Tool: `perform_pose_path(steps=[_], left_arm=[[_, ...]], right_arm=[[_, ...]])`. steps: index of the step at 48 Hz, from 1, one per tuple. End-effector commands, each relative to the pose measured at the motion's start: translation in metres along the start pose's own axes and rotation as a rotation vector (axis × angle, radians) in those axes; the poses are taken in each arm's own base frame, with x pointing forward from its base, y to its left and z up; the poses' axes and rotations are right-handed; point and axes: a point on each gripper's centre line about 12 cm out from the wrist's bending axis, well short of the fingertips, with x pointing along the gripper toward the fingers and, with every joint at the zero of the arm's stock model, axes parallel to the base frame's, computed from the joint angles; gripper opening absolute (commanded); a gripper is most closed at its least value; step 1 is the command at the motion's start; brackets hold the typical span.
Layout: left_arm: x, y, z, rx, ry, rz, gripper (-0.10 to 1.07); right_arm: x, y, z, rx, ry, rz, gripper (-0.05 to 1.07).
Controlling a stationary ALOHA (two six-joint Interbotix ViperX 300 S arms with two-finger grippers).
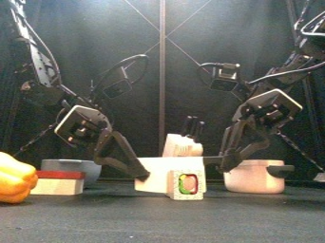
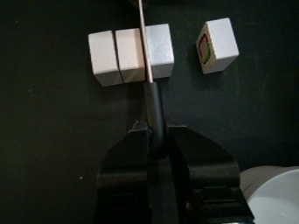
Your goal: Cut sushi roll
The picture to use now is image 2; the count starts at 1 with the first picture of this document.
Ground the white sushi roll piece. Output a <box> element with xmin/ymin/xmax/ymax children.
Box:
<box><xmin>115</xmin><ymin>27</ymin><xmax>147</xmax><ymax>84</ymax></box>
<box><xmin>195</xmin><ymin>17</ymin><xmax>241</xmax><ymax>75</ymax></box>
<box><xmin>89</xmin><ymin>30</ymin><xmax>125</xmax><ymax>88</ymax></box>
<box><xmin>145</xmin><ymin>23</ymin><xmax>175</xmax><ymax>81</ymax></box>

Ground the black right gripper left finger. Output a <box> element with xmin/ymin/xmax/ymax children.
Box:
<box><xmin>93</xmin><ymin>121</ymin><xmax>155</xmax><ymax>224</ymax></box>

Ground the toy knife with black handle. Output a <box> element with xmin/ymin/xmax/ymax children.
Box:
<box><xmin>137</xmin><ymin>0</ymin><xmax>173</xmax><ymax>161</ymax></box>

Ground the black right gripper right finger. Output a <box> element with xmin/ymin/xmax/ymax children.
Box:
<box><xmin>166</xmin><ymin>118</ymin><xmax>255</xmax><ymax>224</ymax></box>

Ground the white cup with grey handle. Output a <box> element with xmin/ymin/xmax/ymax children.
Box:
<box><xmin>238</xmin><ymin>164</ymin><xmax>299</xmax><ymax>224</ymax></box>

